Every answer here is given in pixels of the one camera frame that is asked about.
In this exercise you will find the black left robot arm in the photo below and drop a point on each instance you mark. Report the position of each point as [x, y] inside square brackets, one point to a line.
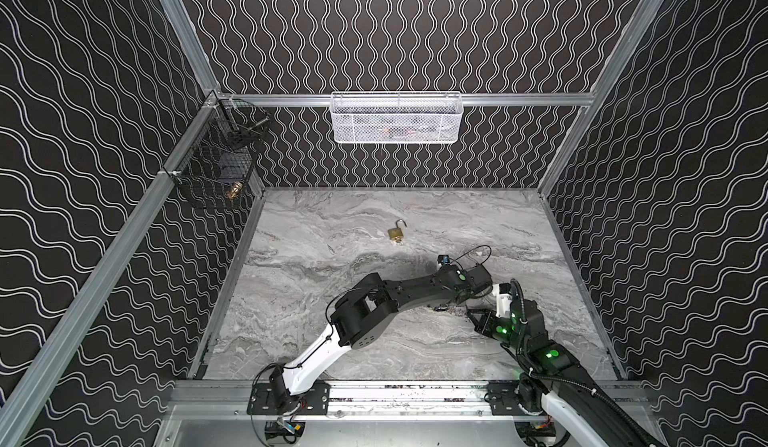
[359, 316]

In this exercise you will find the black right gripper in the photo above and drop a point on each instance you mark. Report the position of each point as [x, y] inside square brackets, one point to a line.
[480, 319]

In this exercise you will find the white mesh wall basket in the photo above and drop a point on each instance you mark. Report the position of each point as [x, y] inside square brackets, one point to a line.
[390, 117]

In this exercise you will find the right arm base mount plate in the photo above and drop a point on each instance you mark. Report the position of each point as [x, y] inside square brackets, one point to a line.
[513, 398]

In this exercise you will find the black wire wall basket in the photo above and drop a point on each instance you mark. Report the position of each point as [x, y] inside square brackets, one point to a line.
[215, 174]

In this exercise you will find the small brass padlock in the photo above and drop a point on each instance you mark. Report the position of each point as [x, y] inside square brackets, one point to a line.
[396, 234]

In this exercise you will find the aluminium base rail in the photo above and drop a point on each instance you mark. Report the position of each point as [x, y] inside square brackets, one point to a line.
[349, 401]

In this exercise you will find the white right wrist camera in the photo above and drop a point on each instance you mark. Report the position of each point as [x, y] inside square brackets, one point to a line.
[506, 296]

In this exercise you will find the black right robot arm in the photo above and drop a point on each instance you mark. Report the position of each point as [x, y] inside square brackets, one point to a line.
[553, 381]

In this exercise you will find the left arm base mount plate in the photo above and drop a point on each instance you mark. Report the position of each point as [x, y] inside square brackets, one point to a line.
[270, 399]

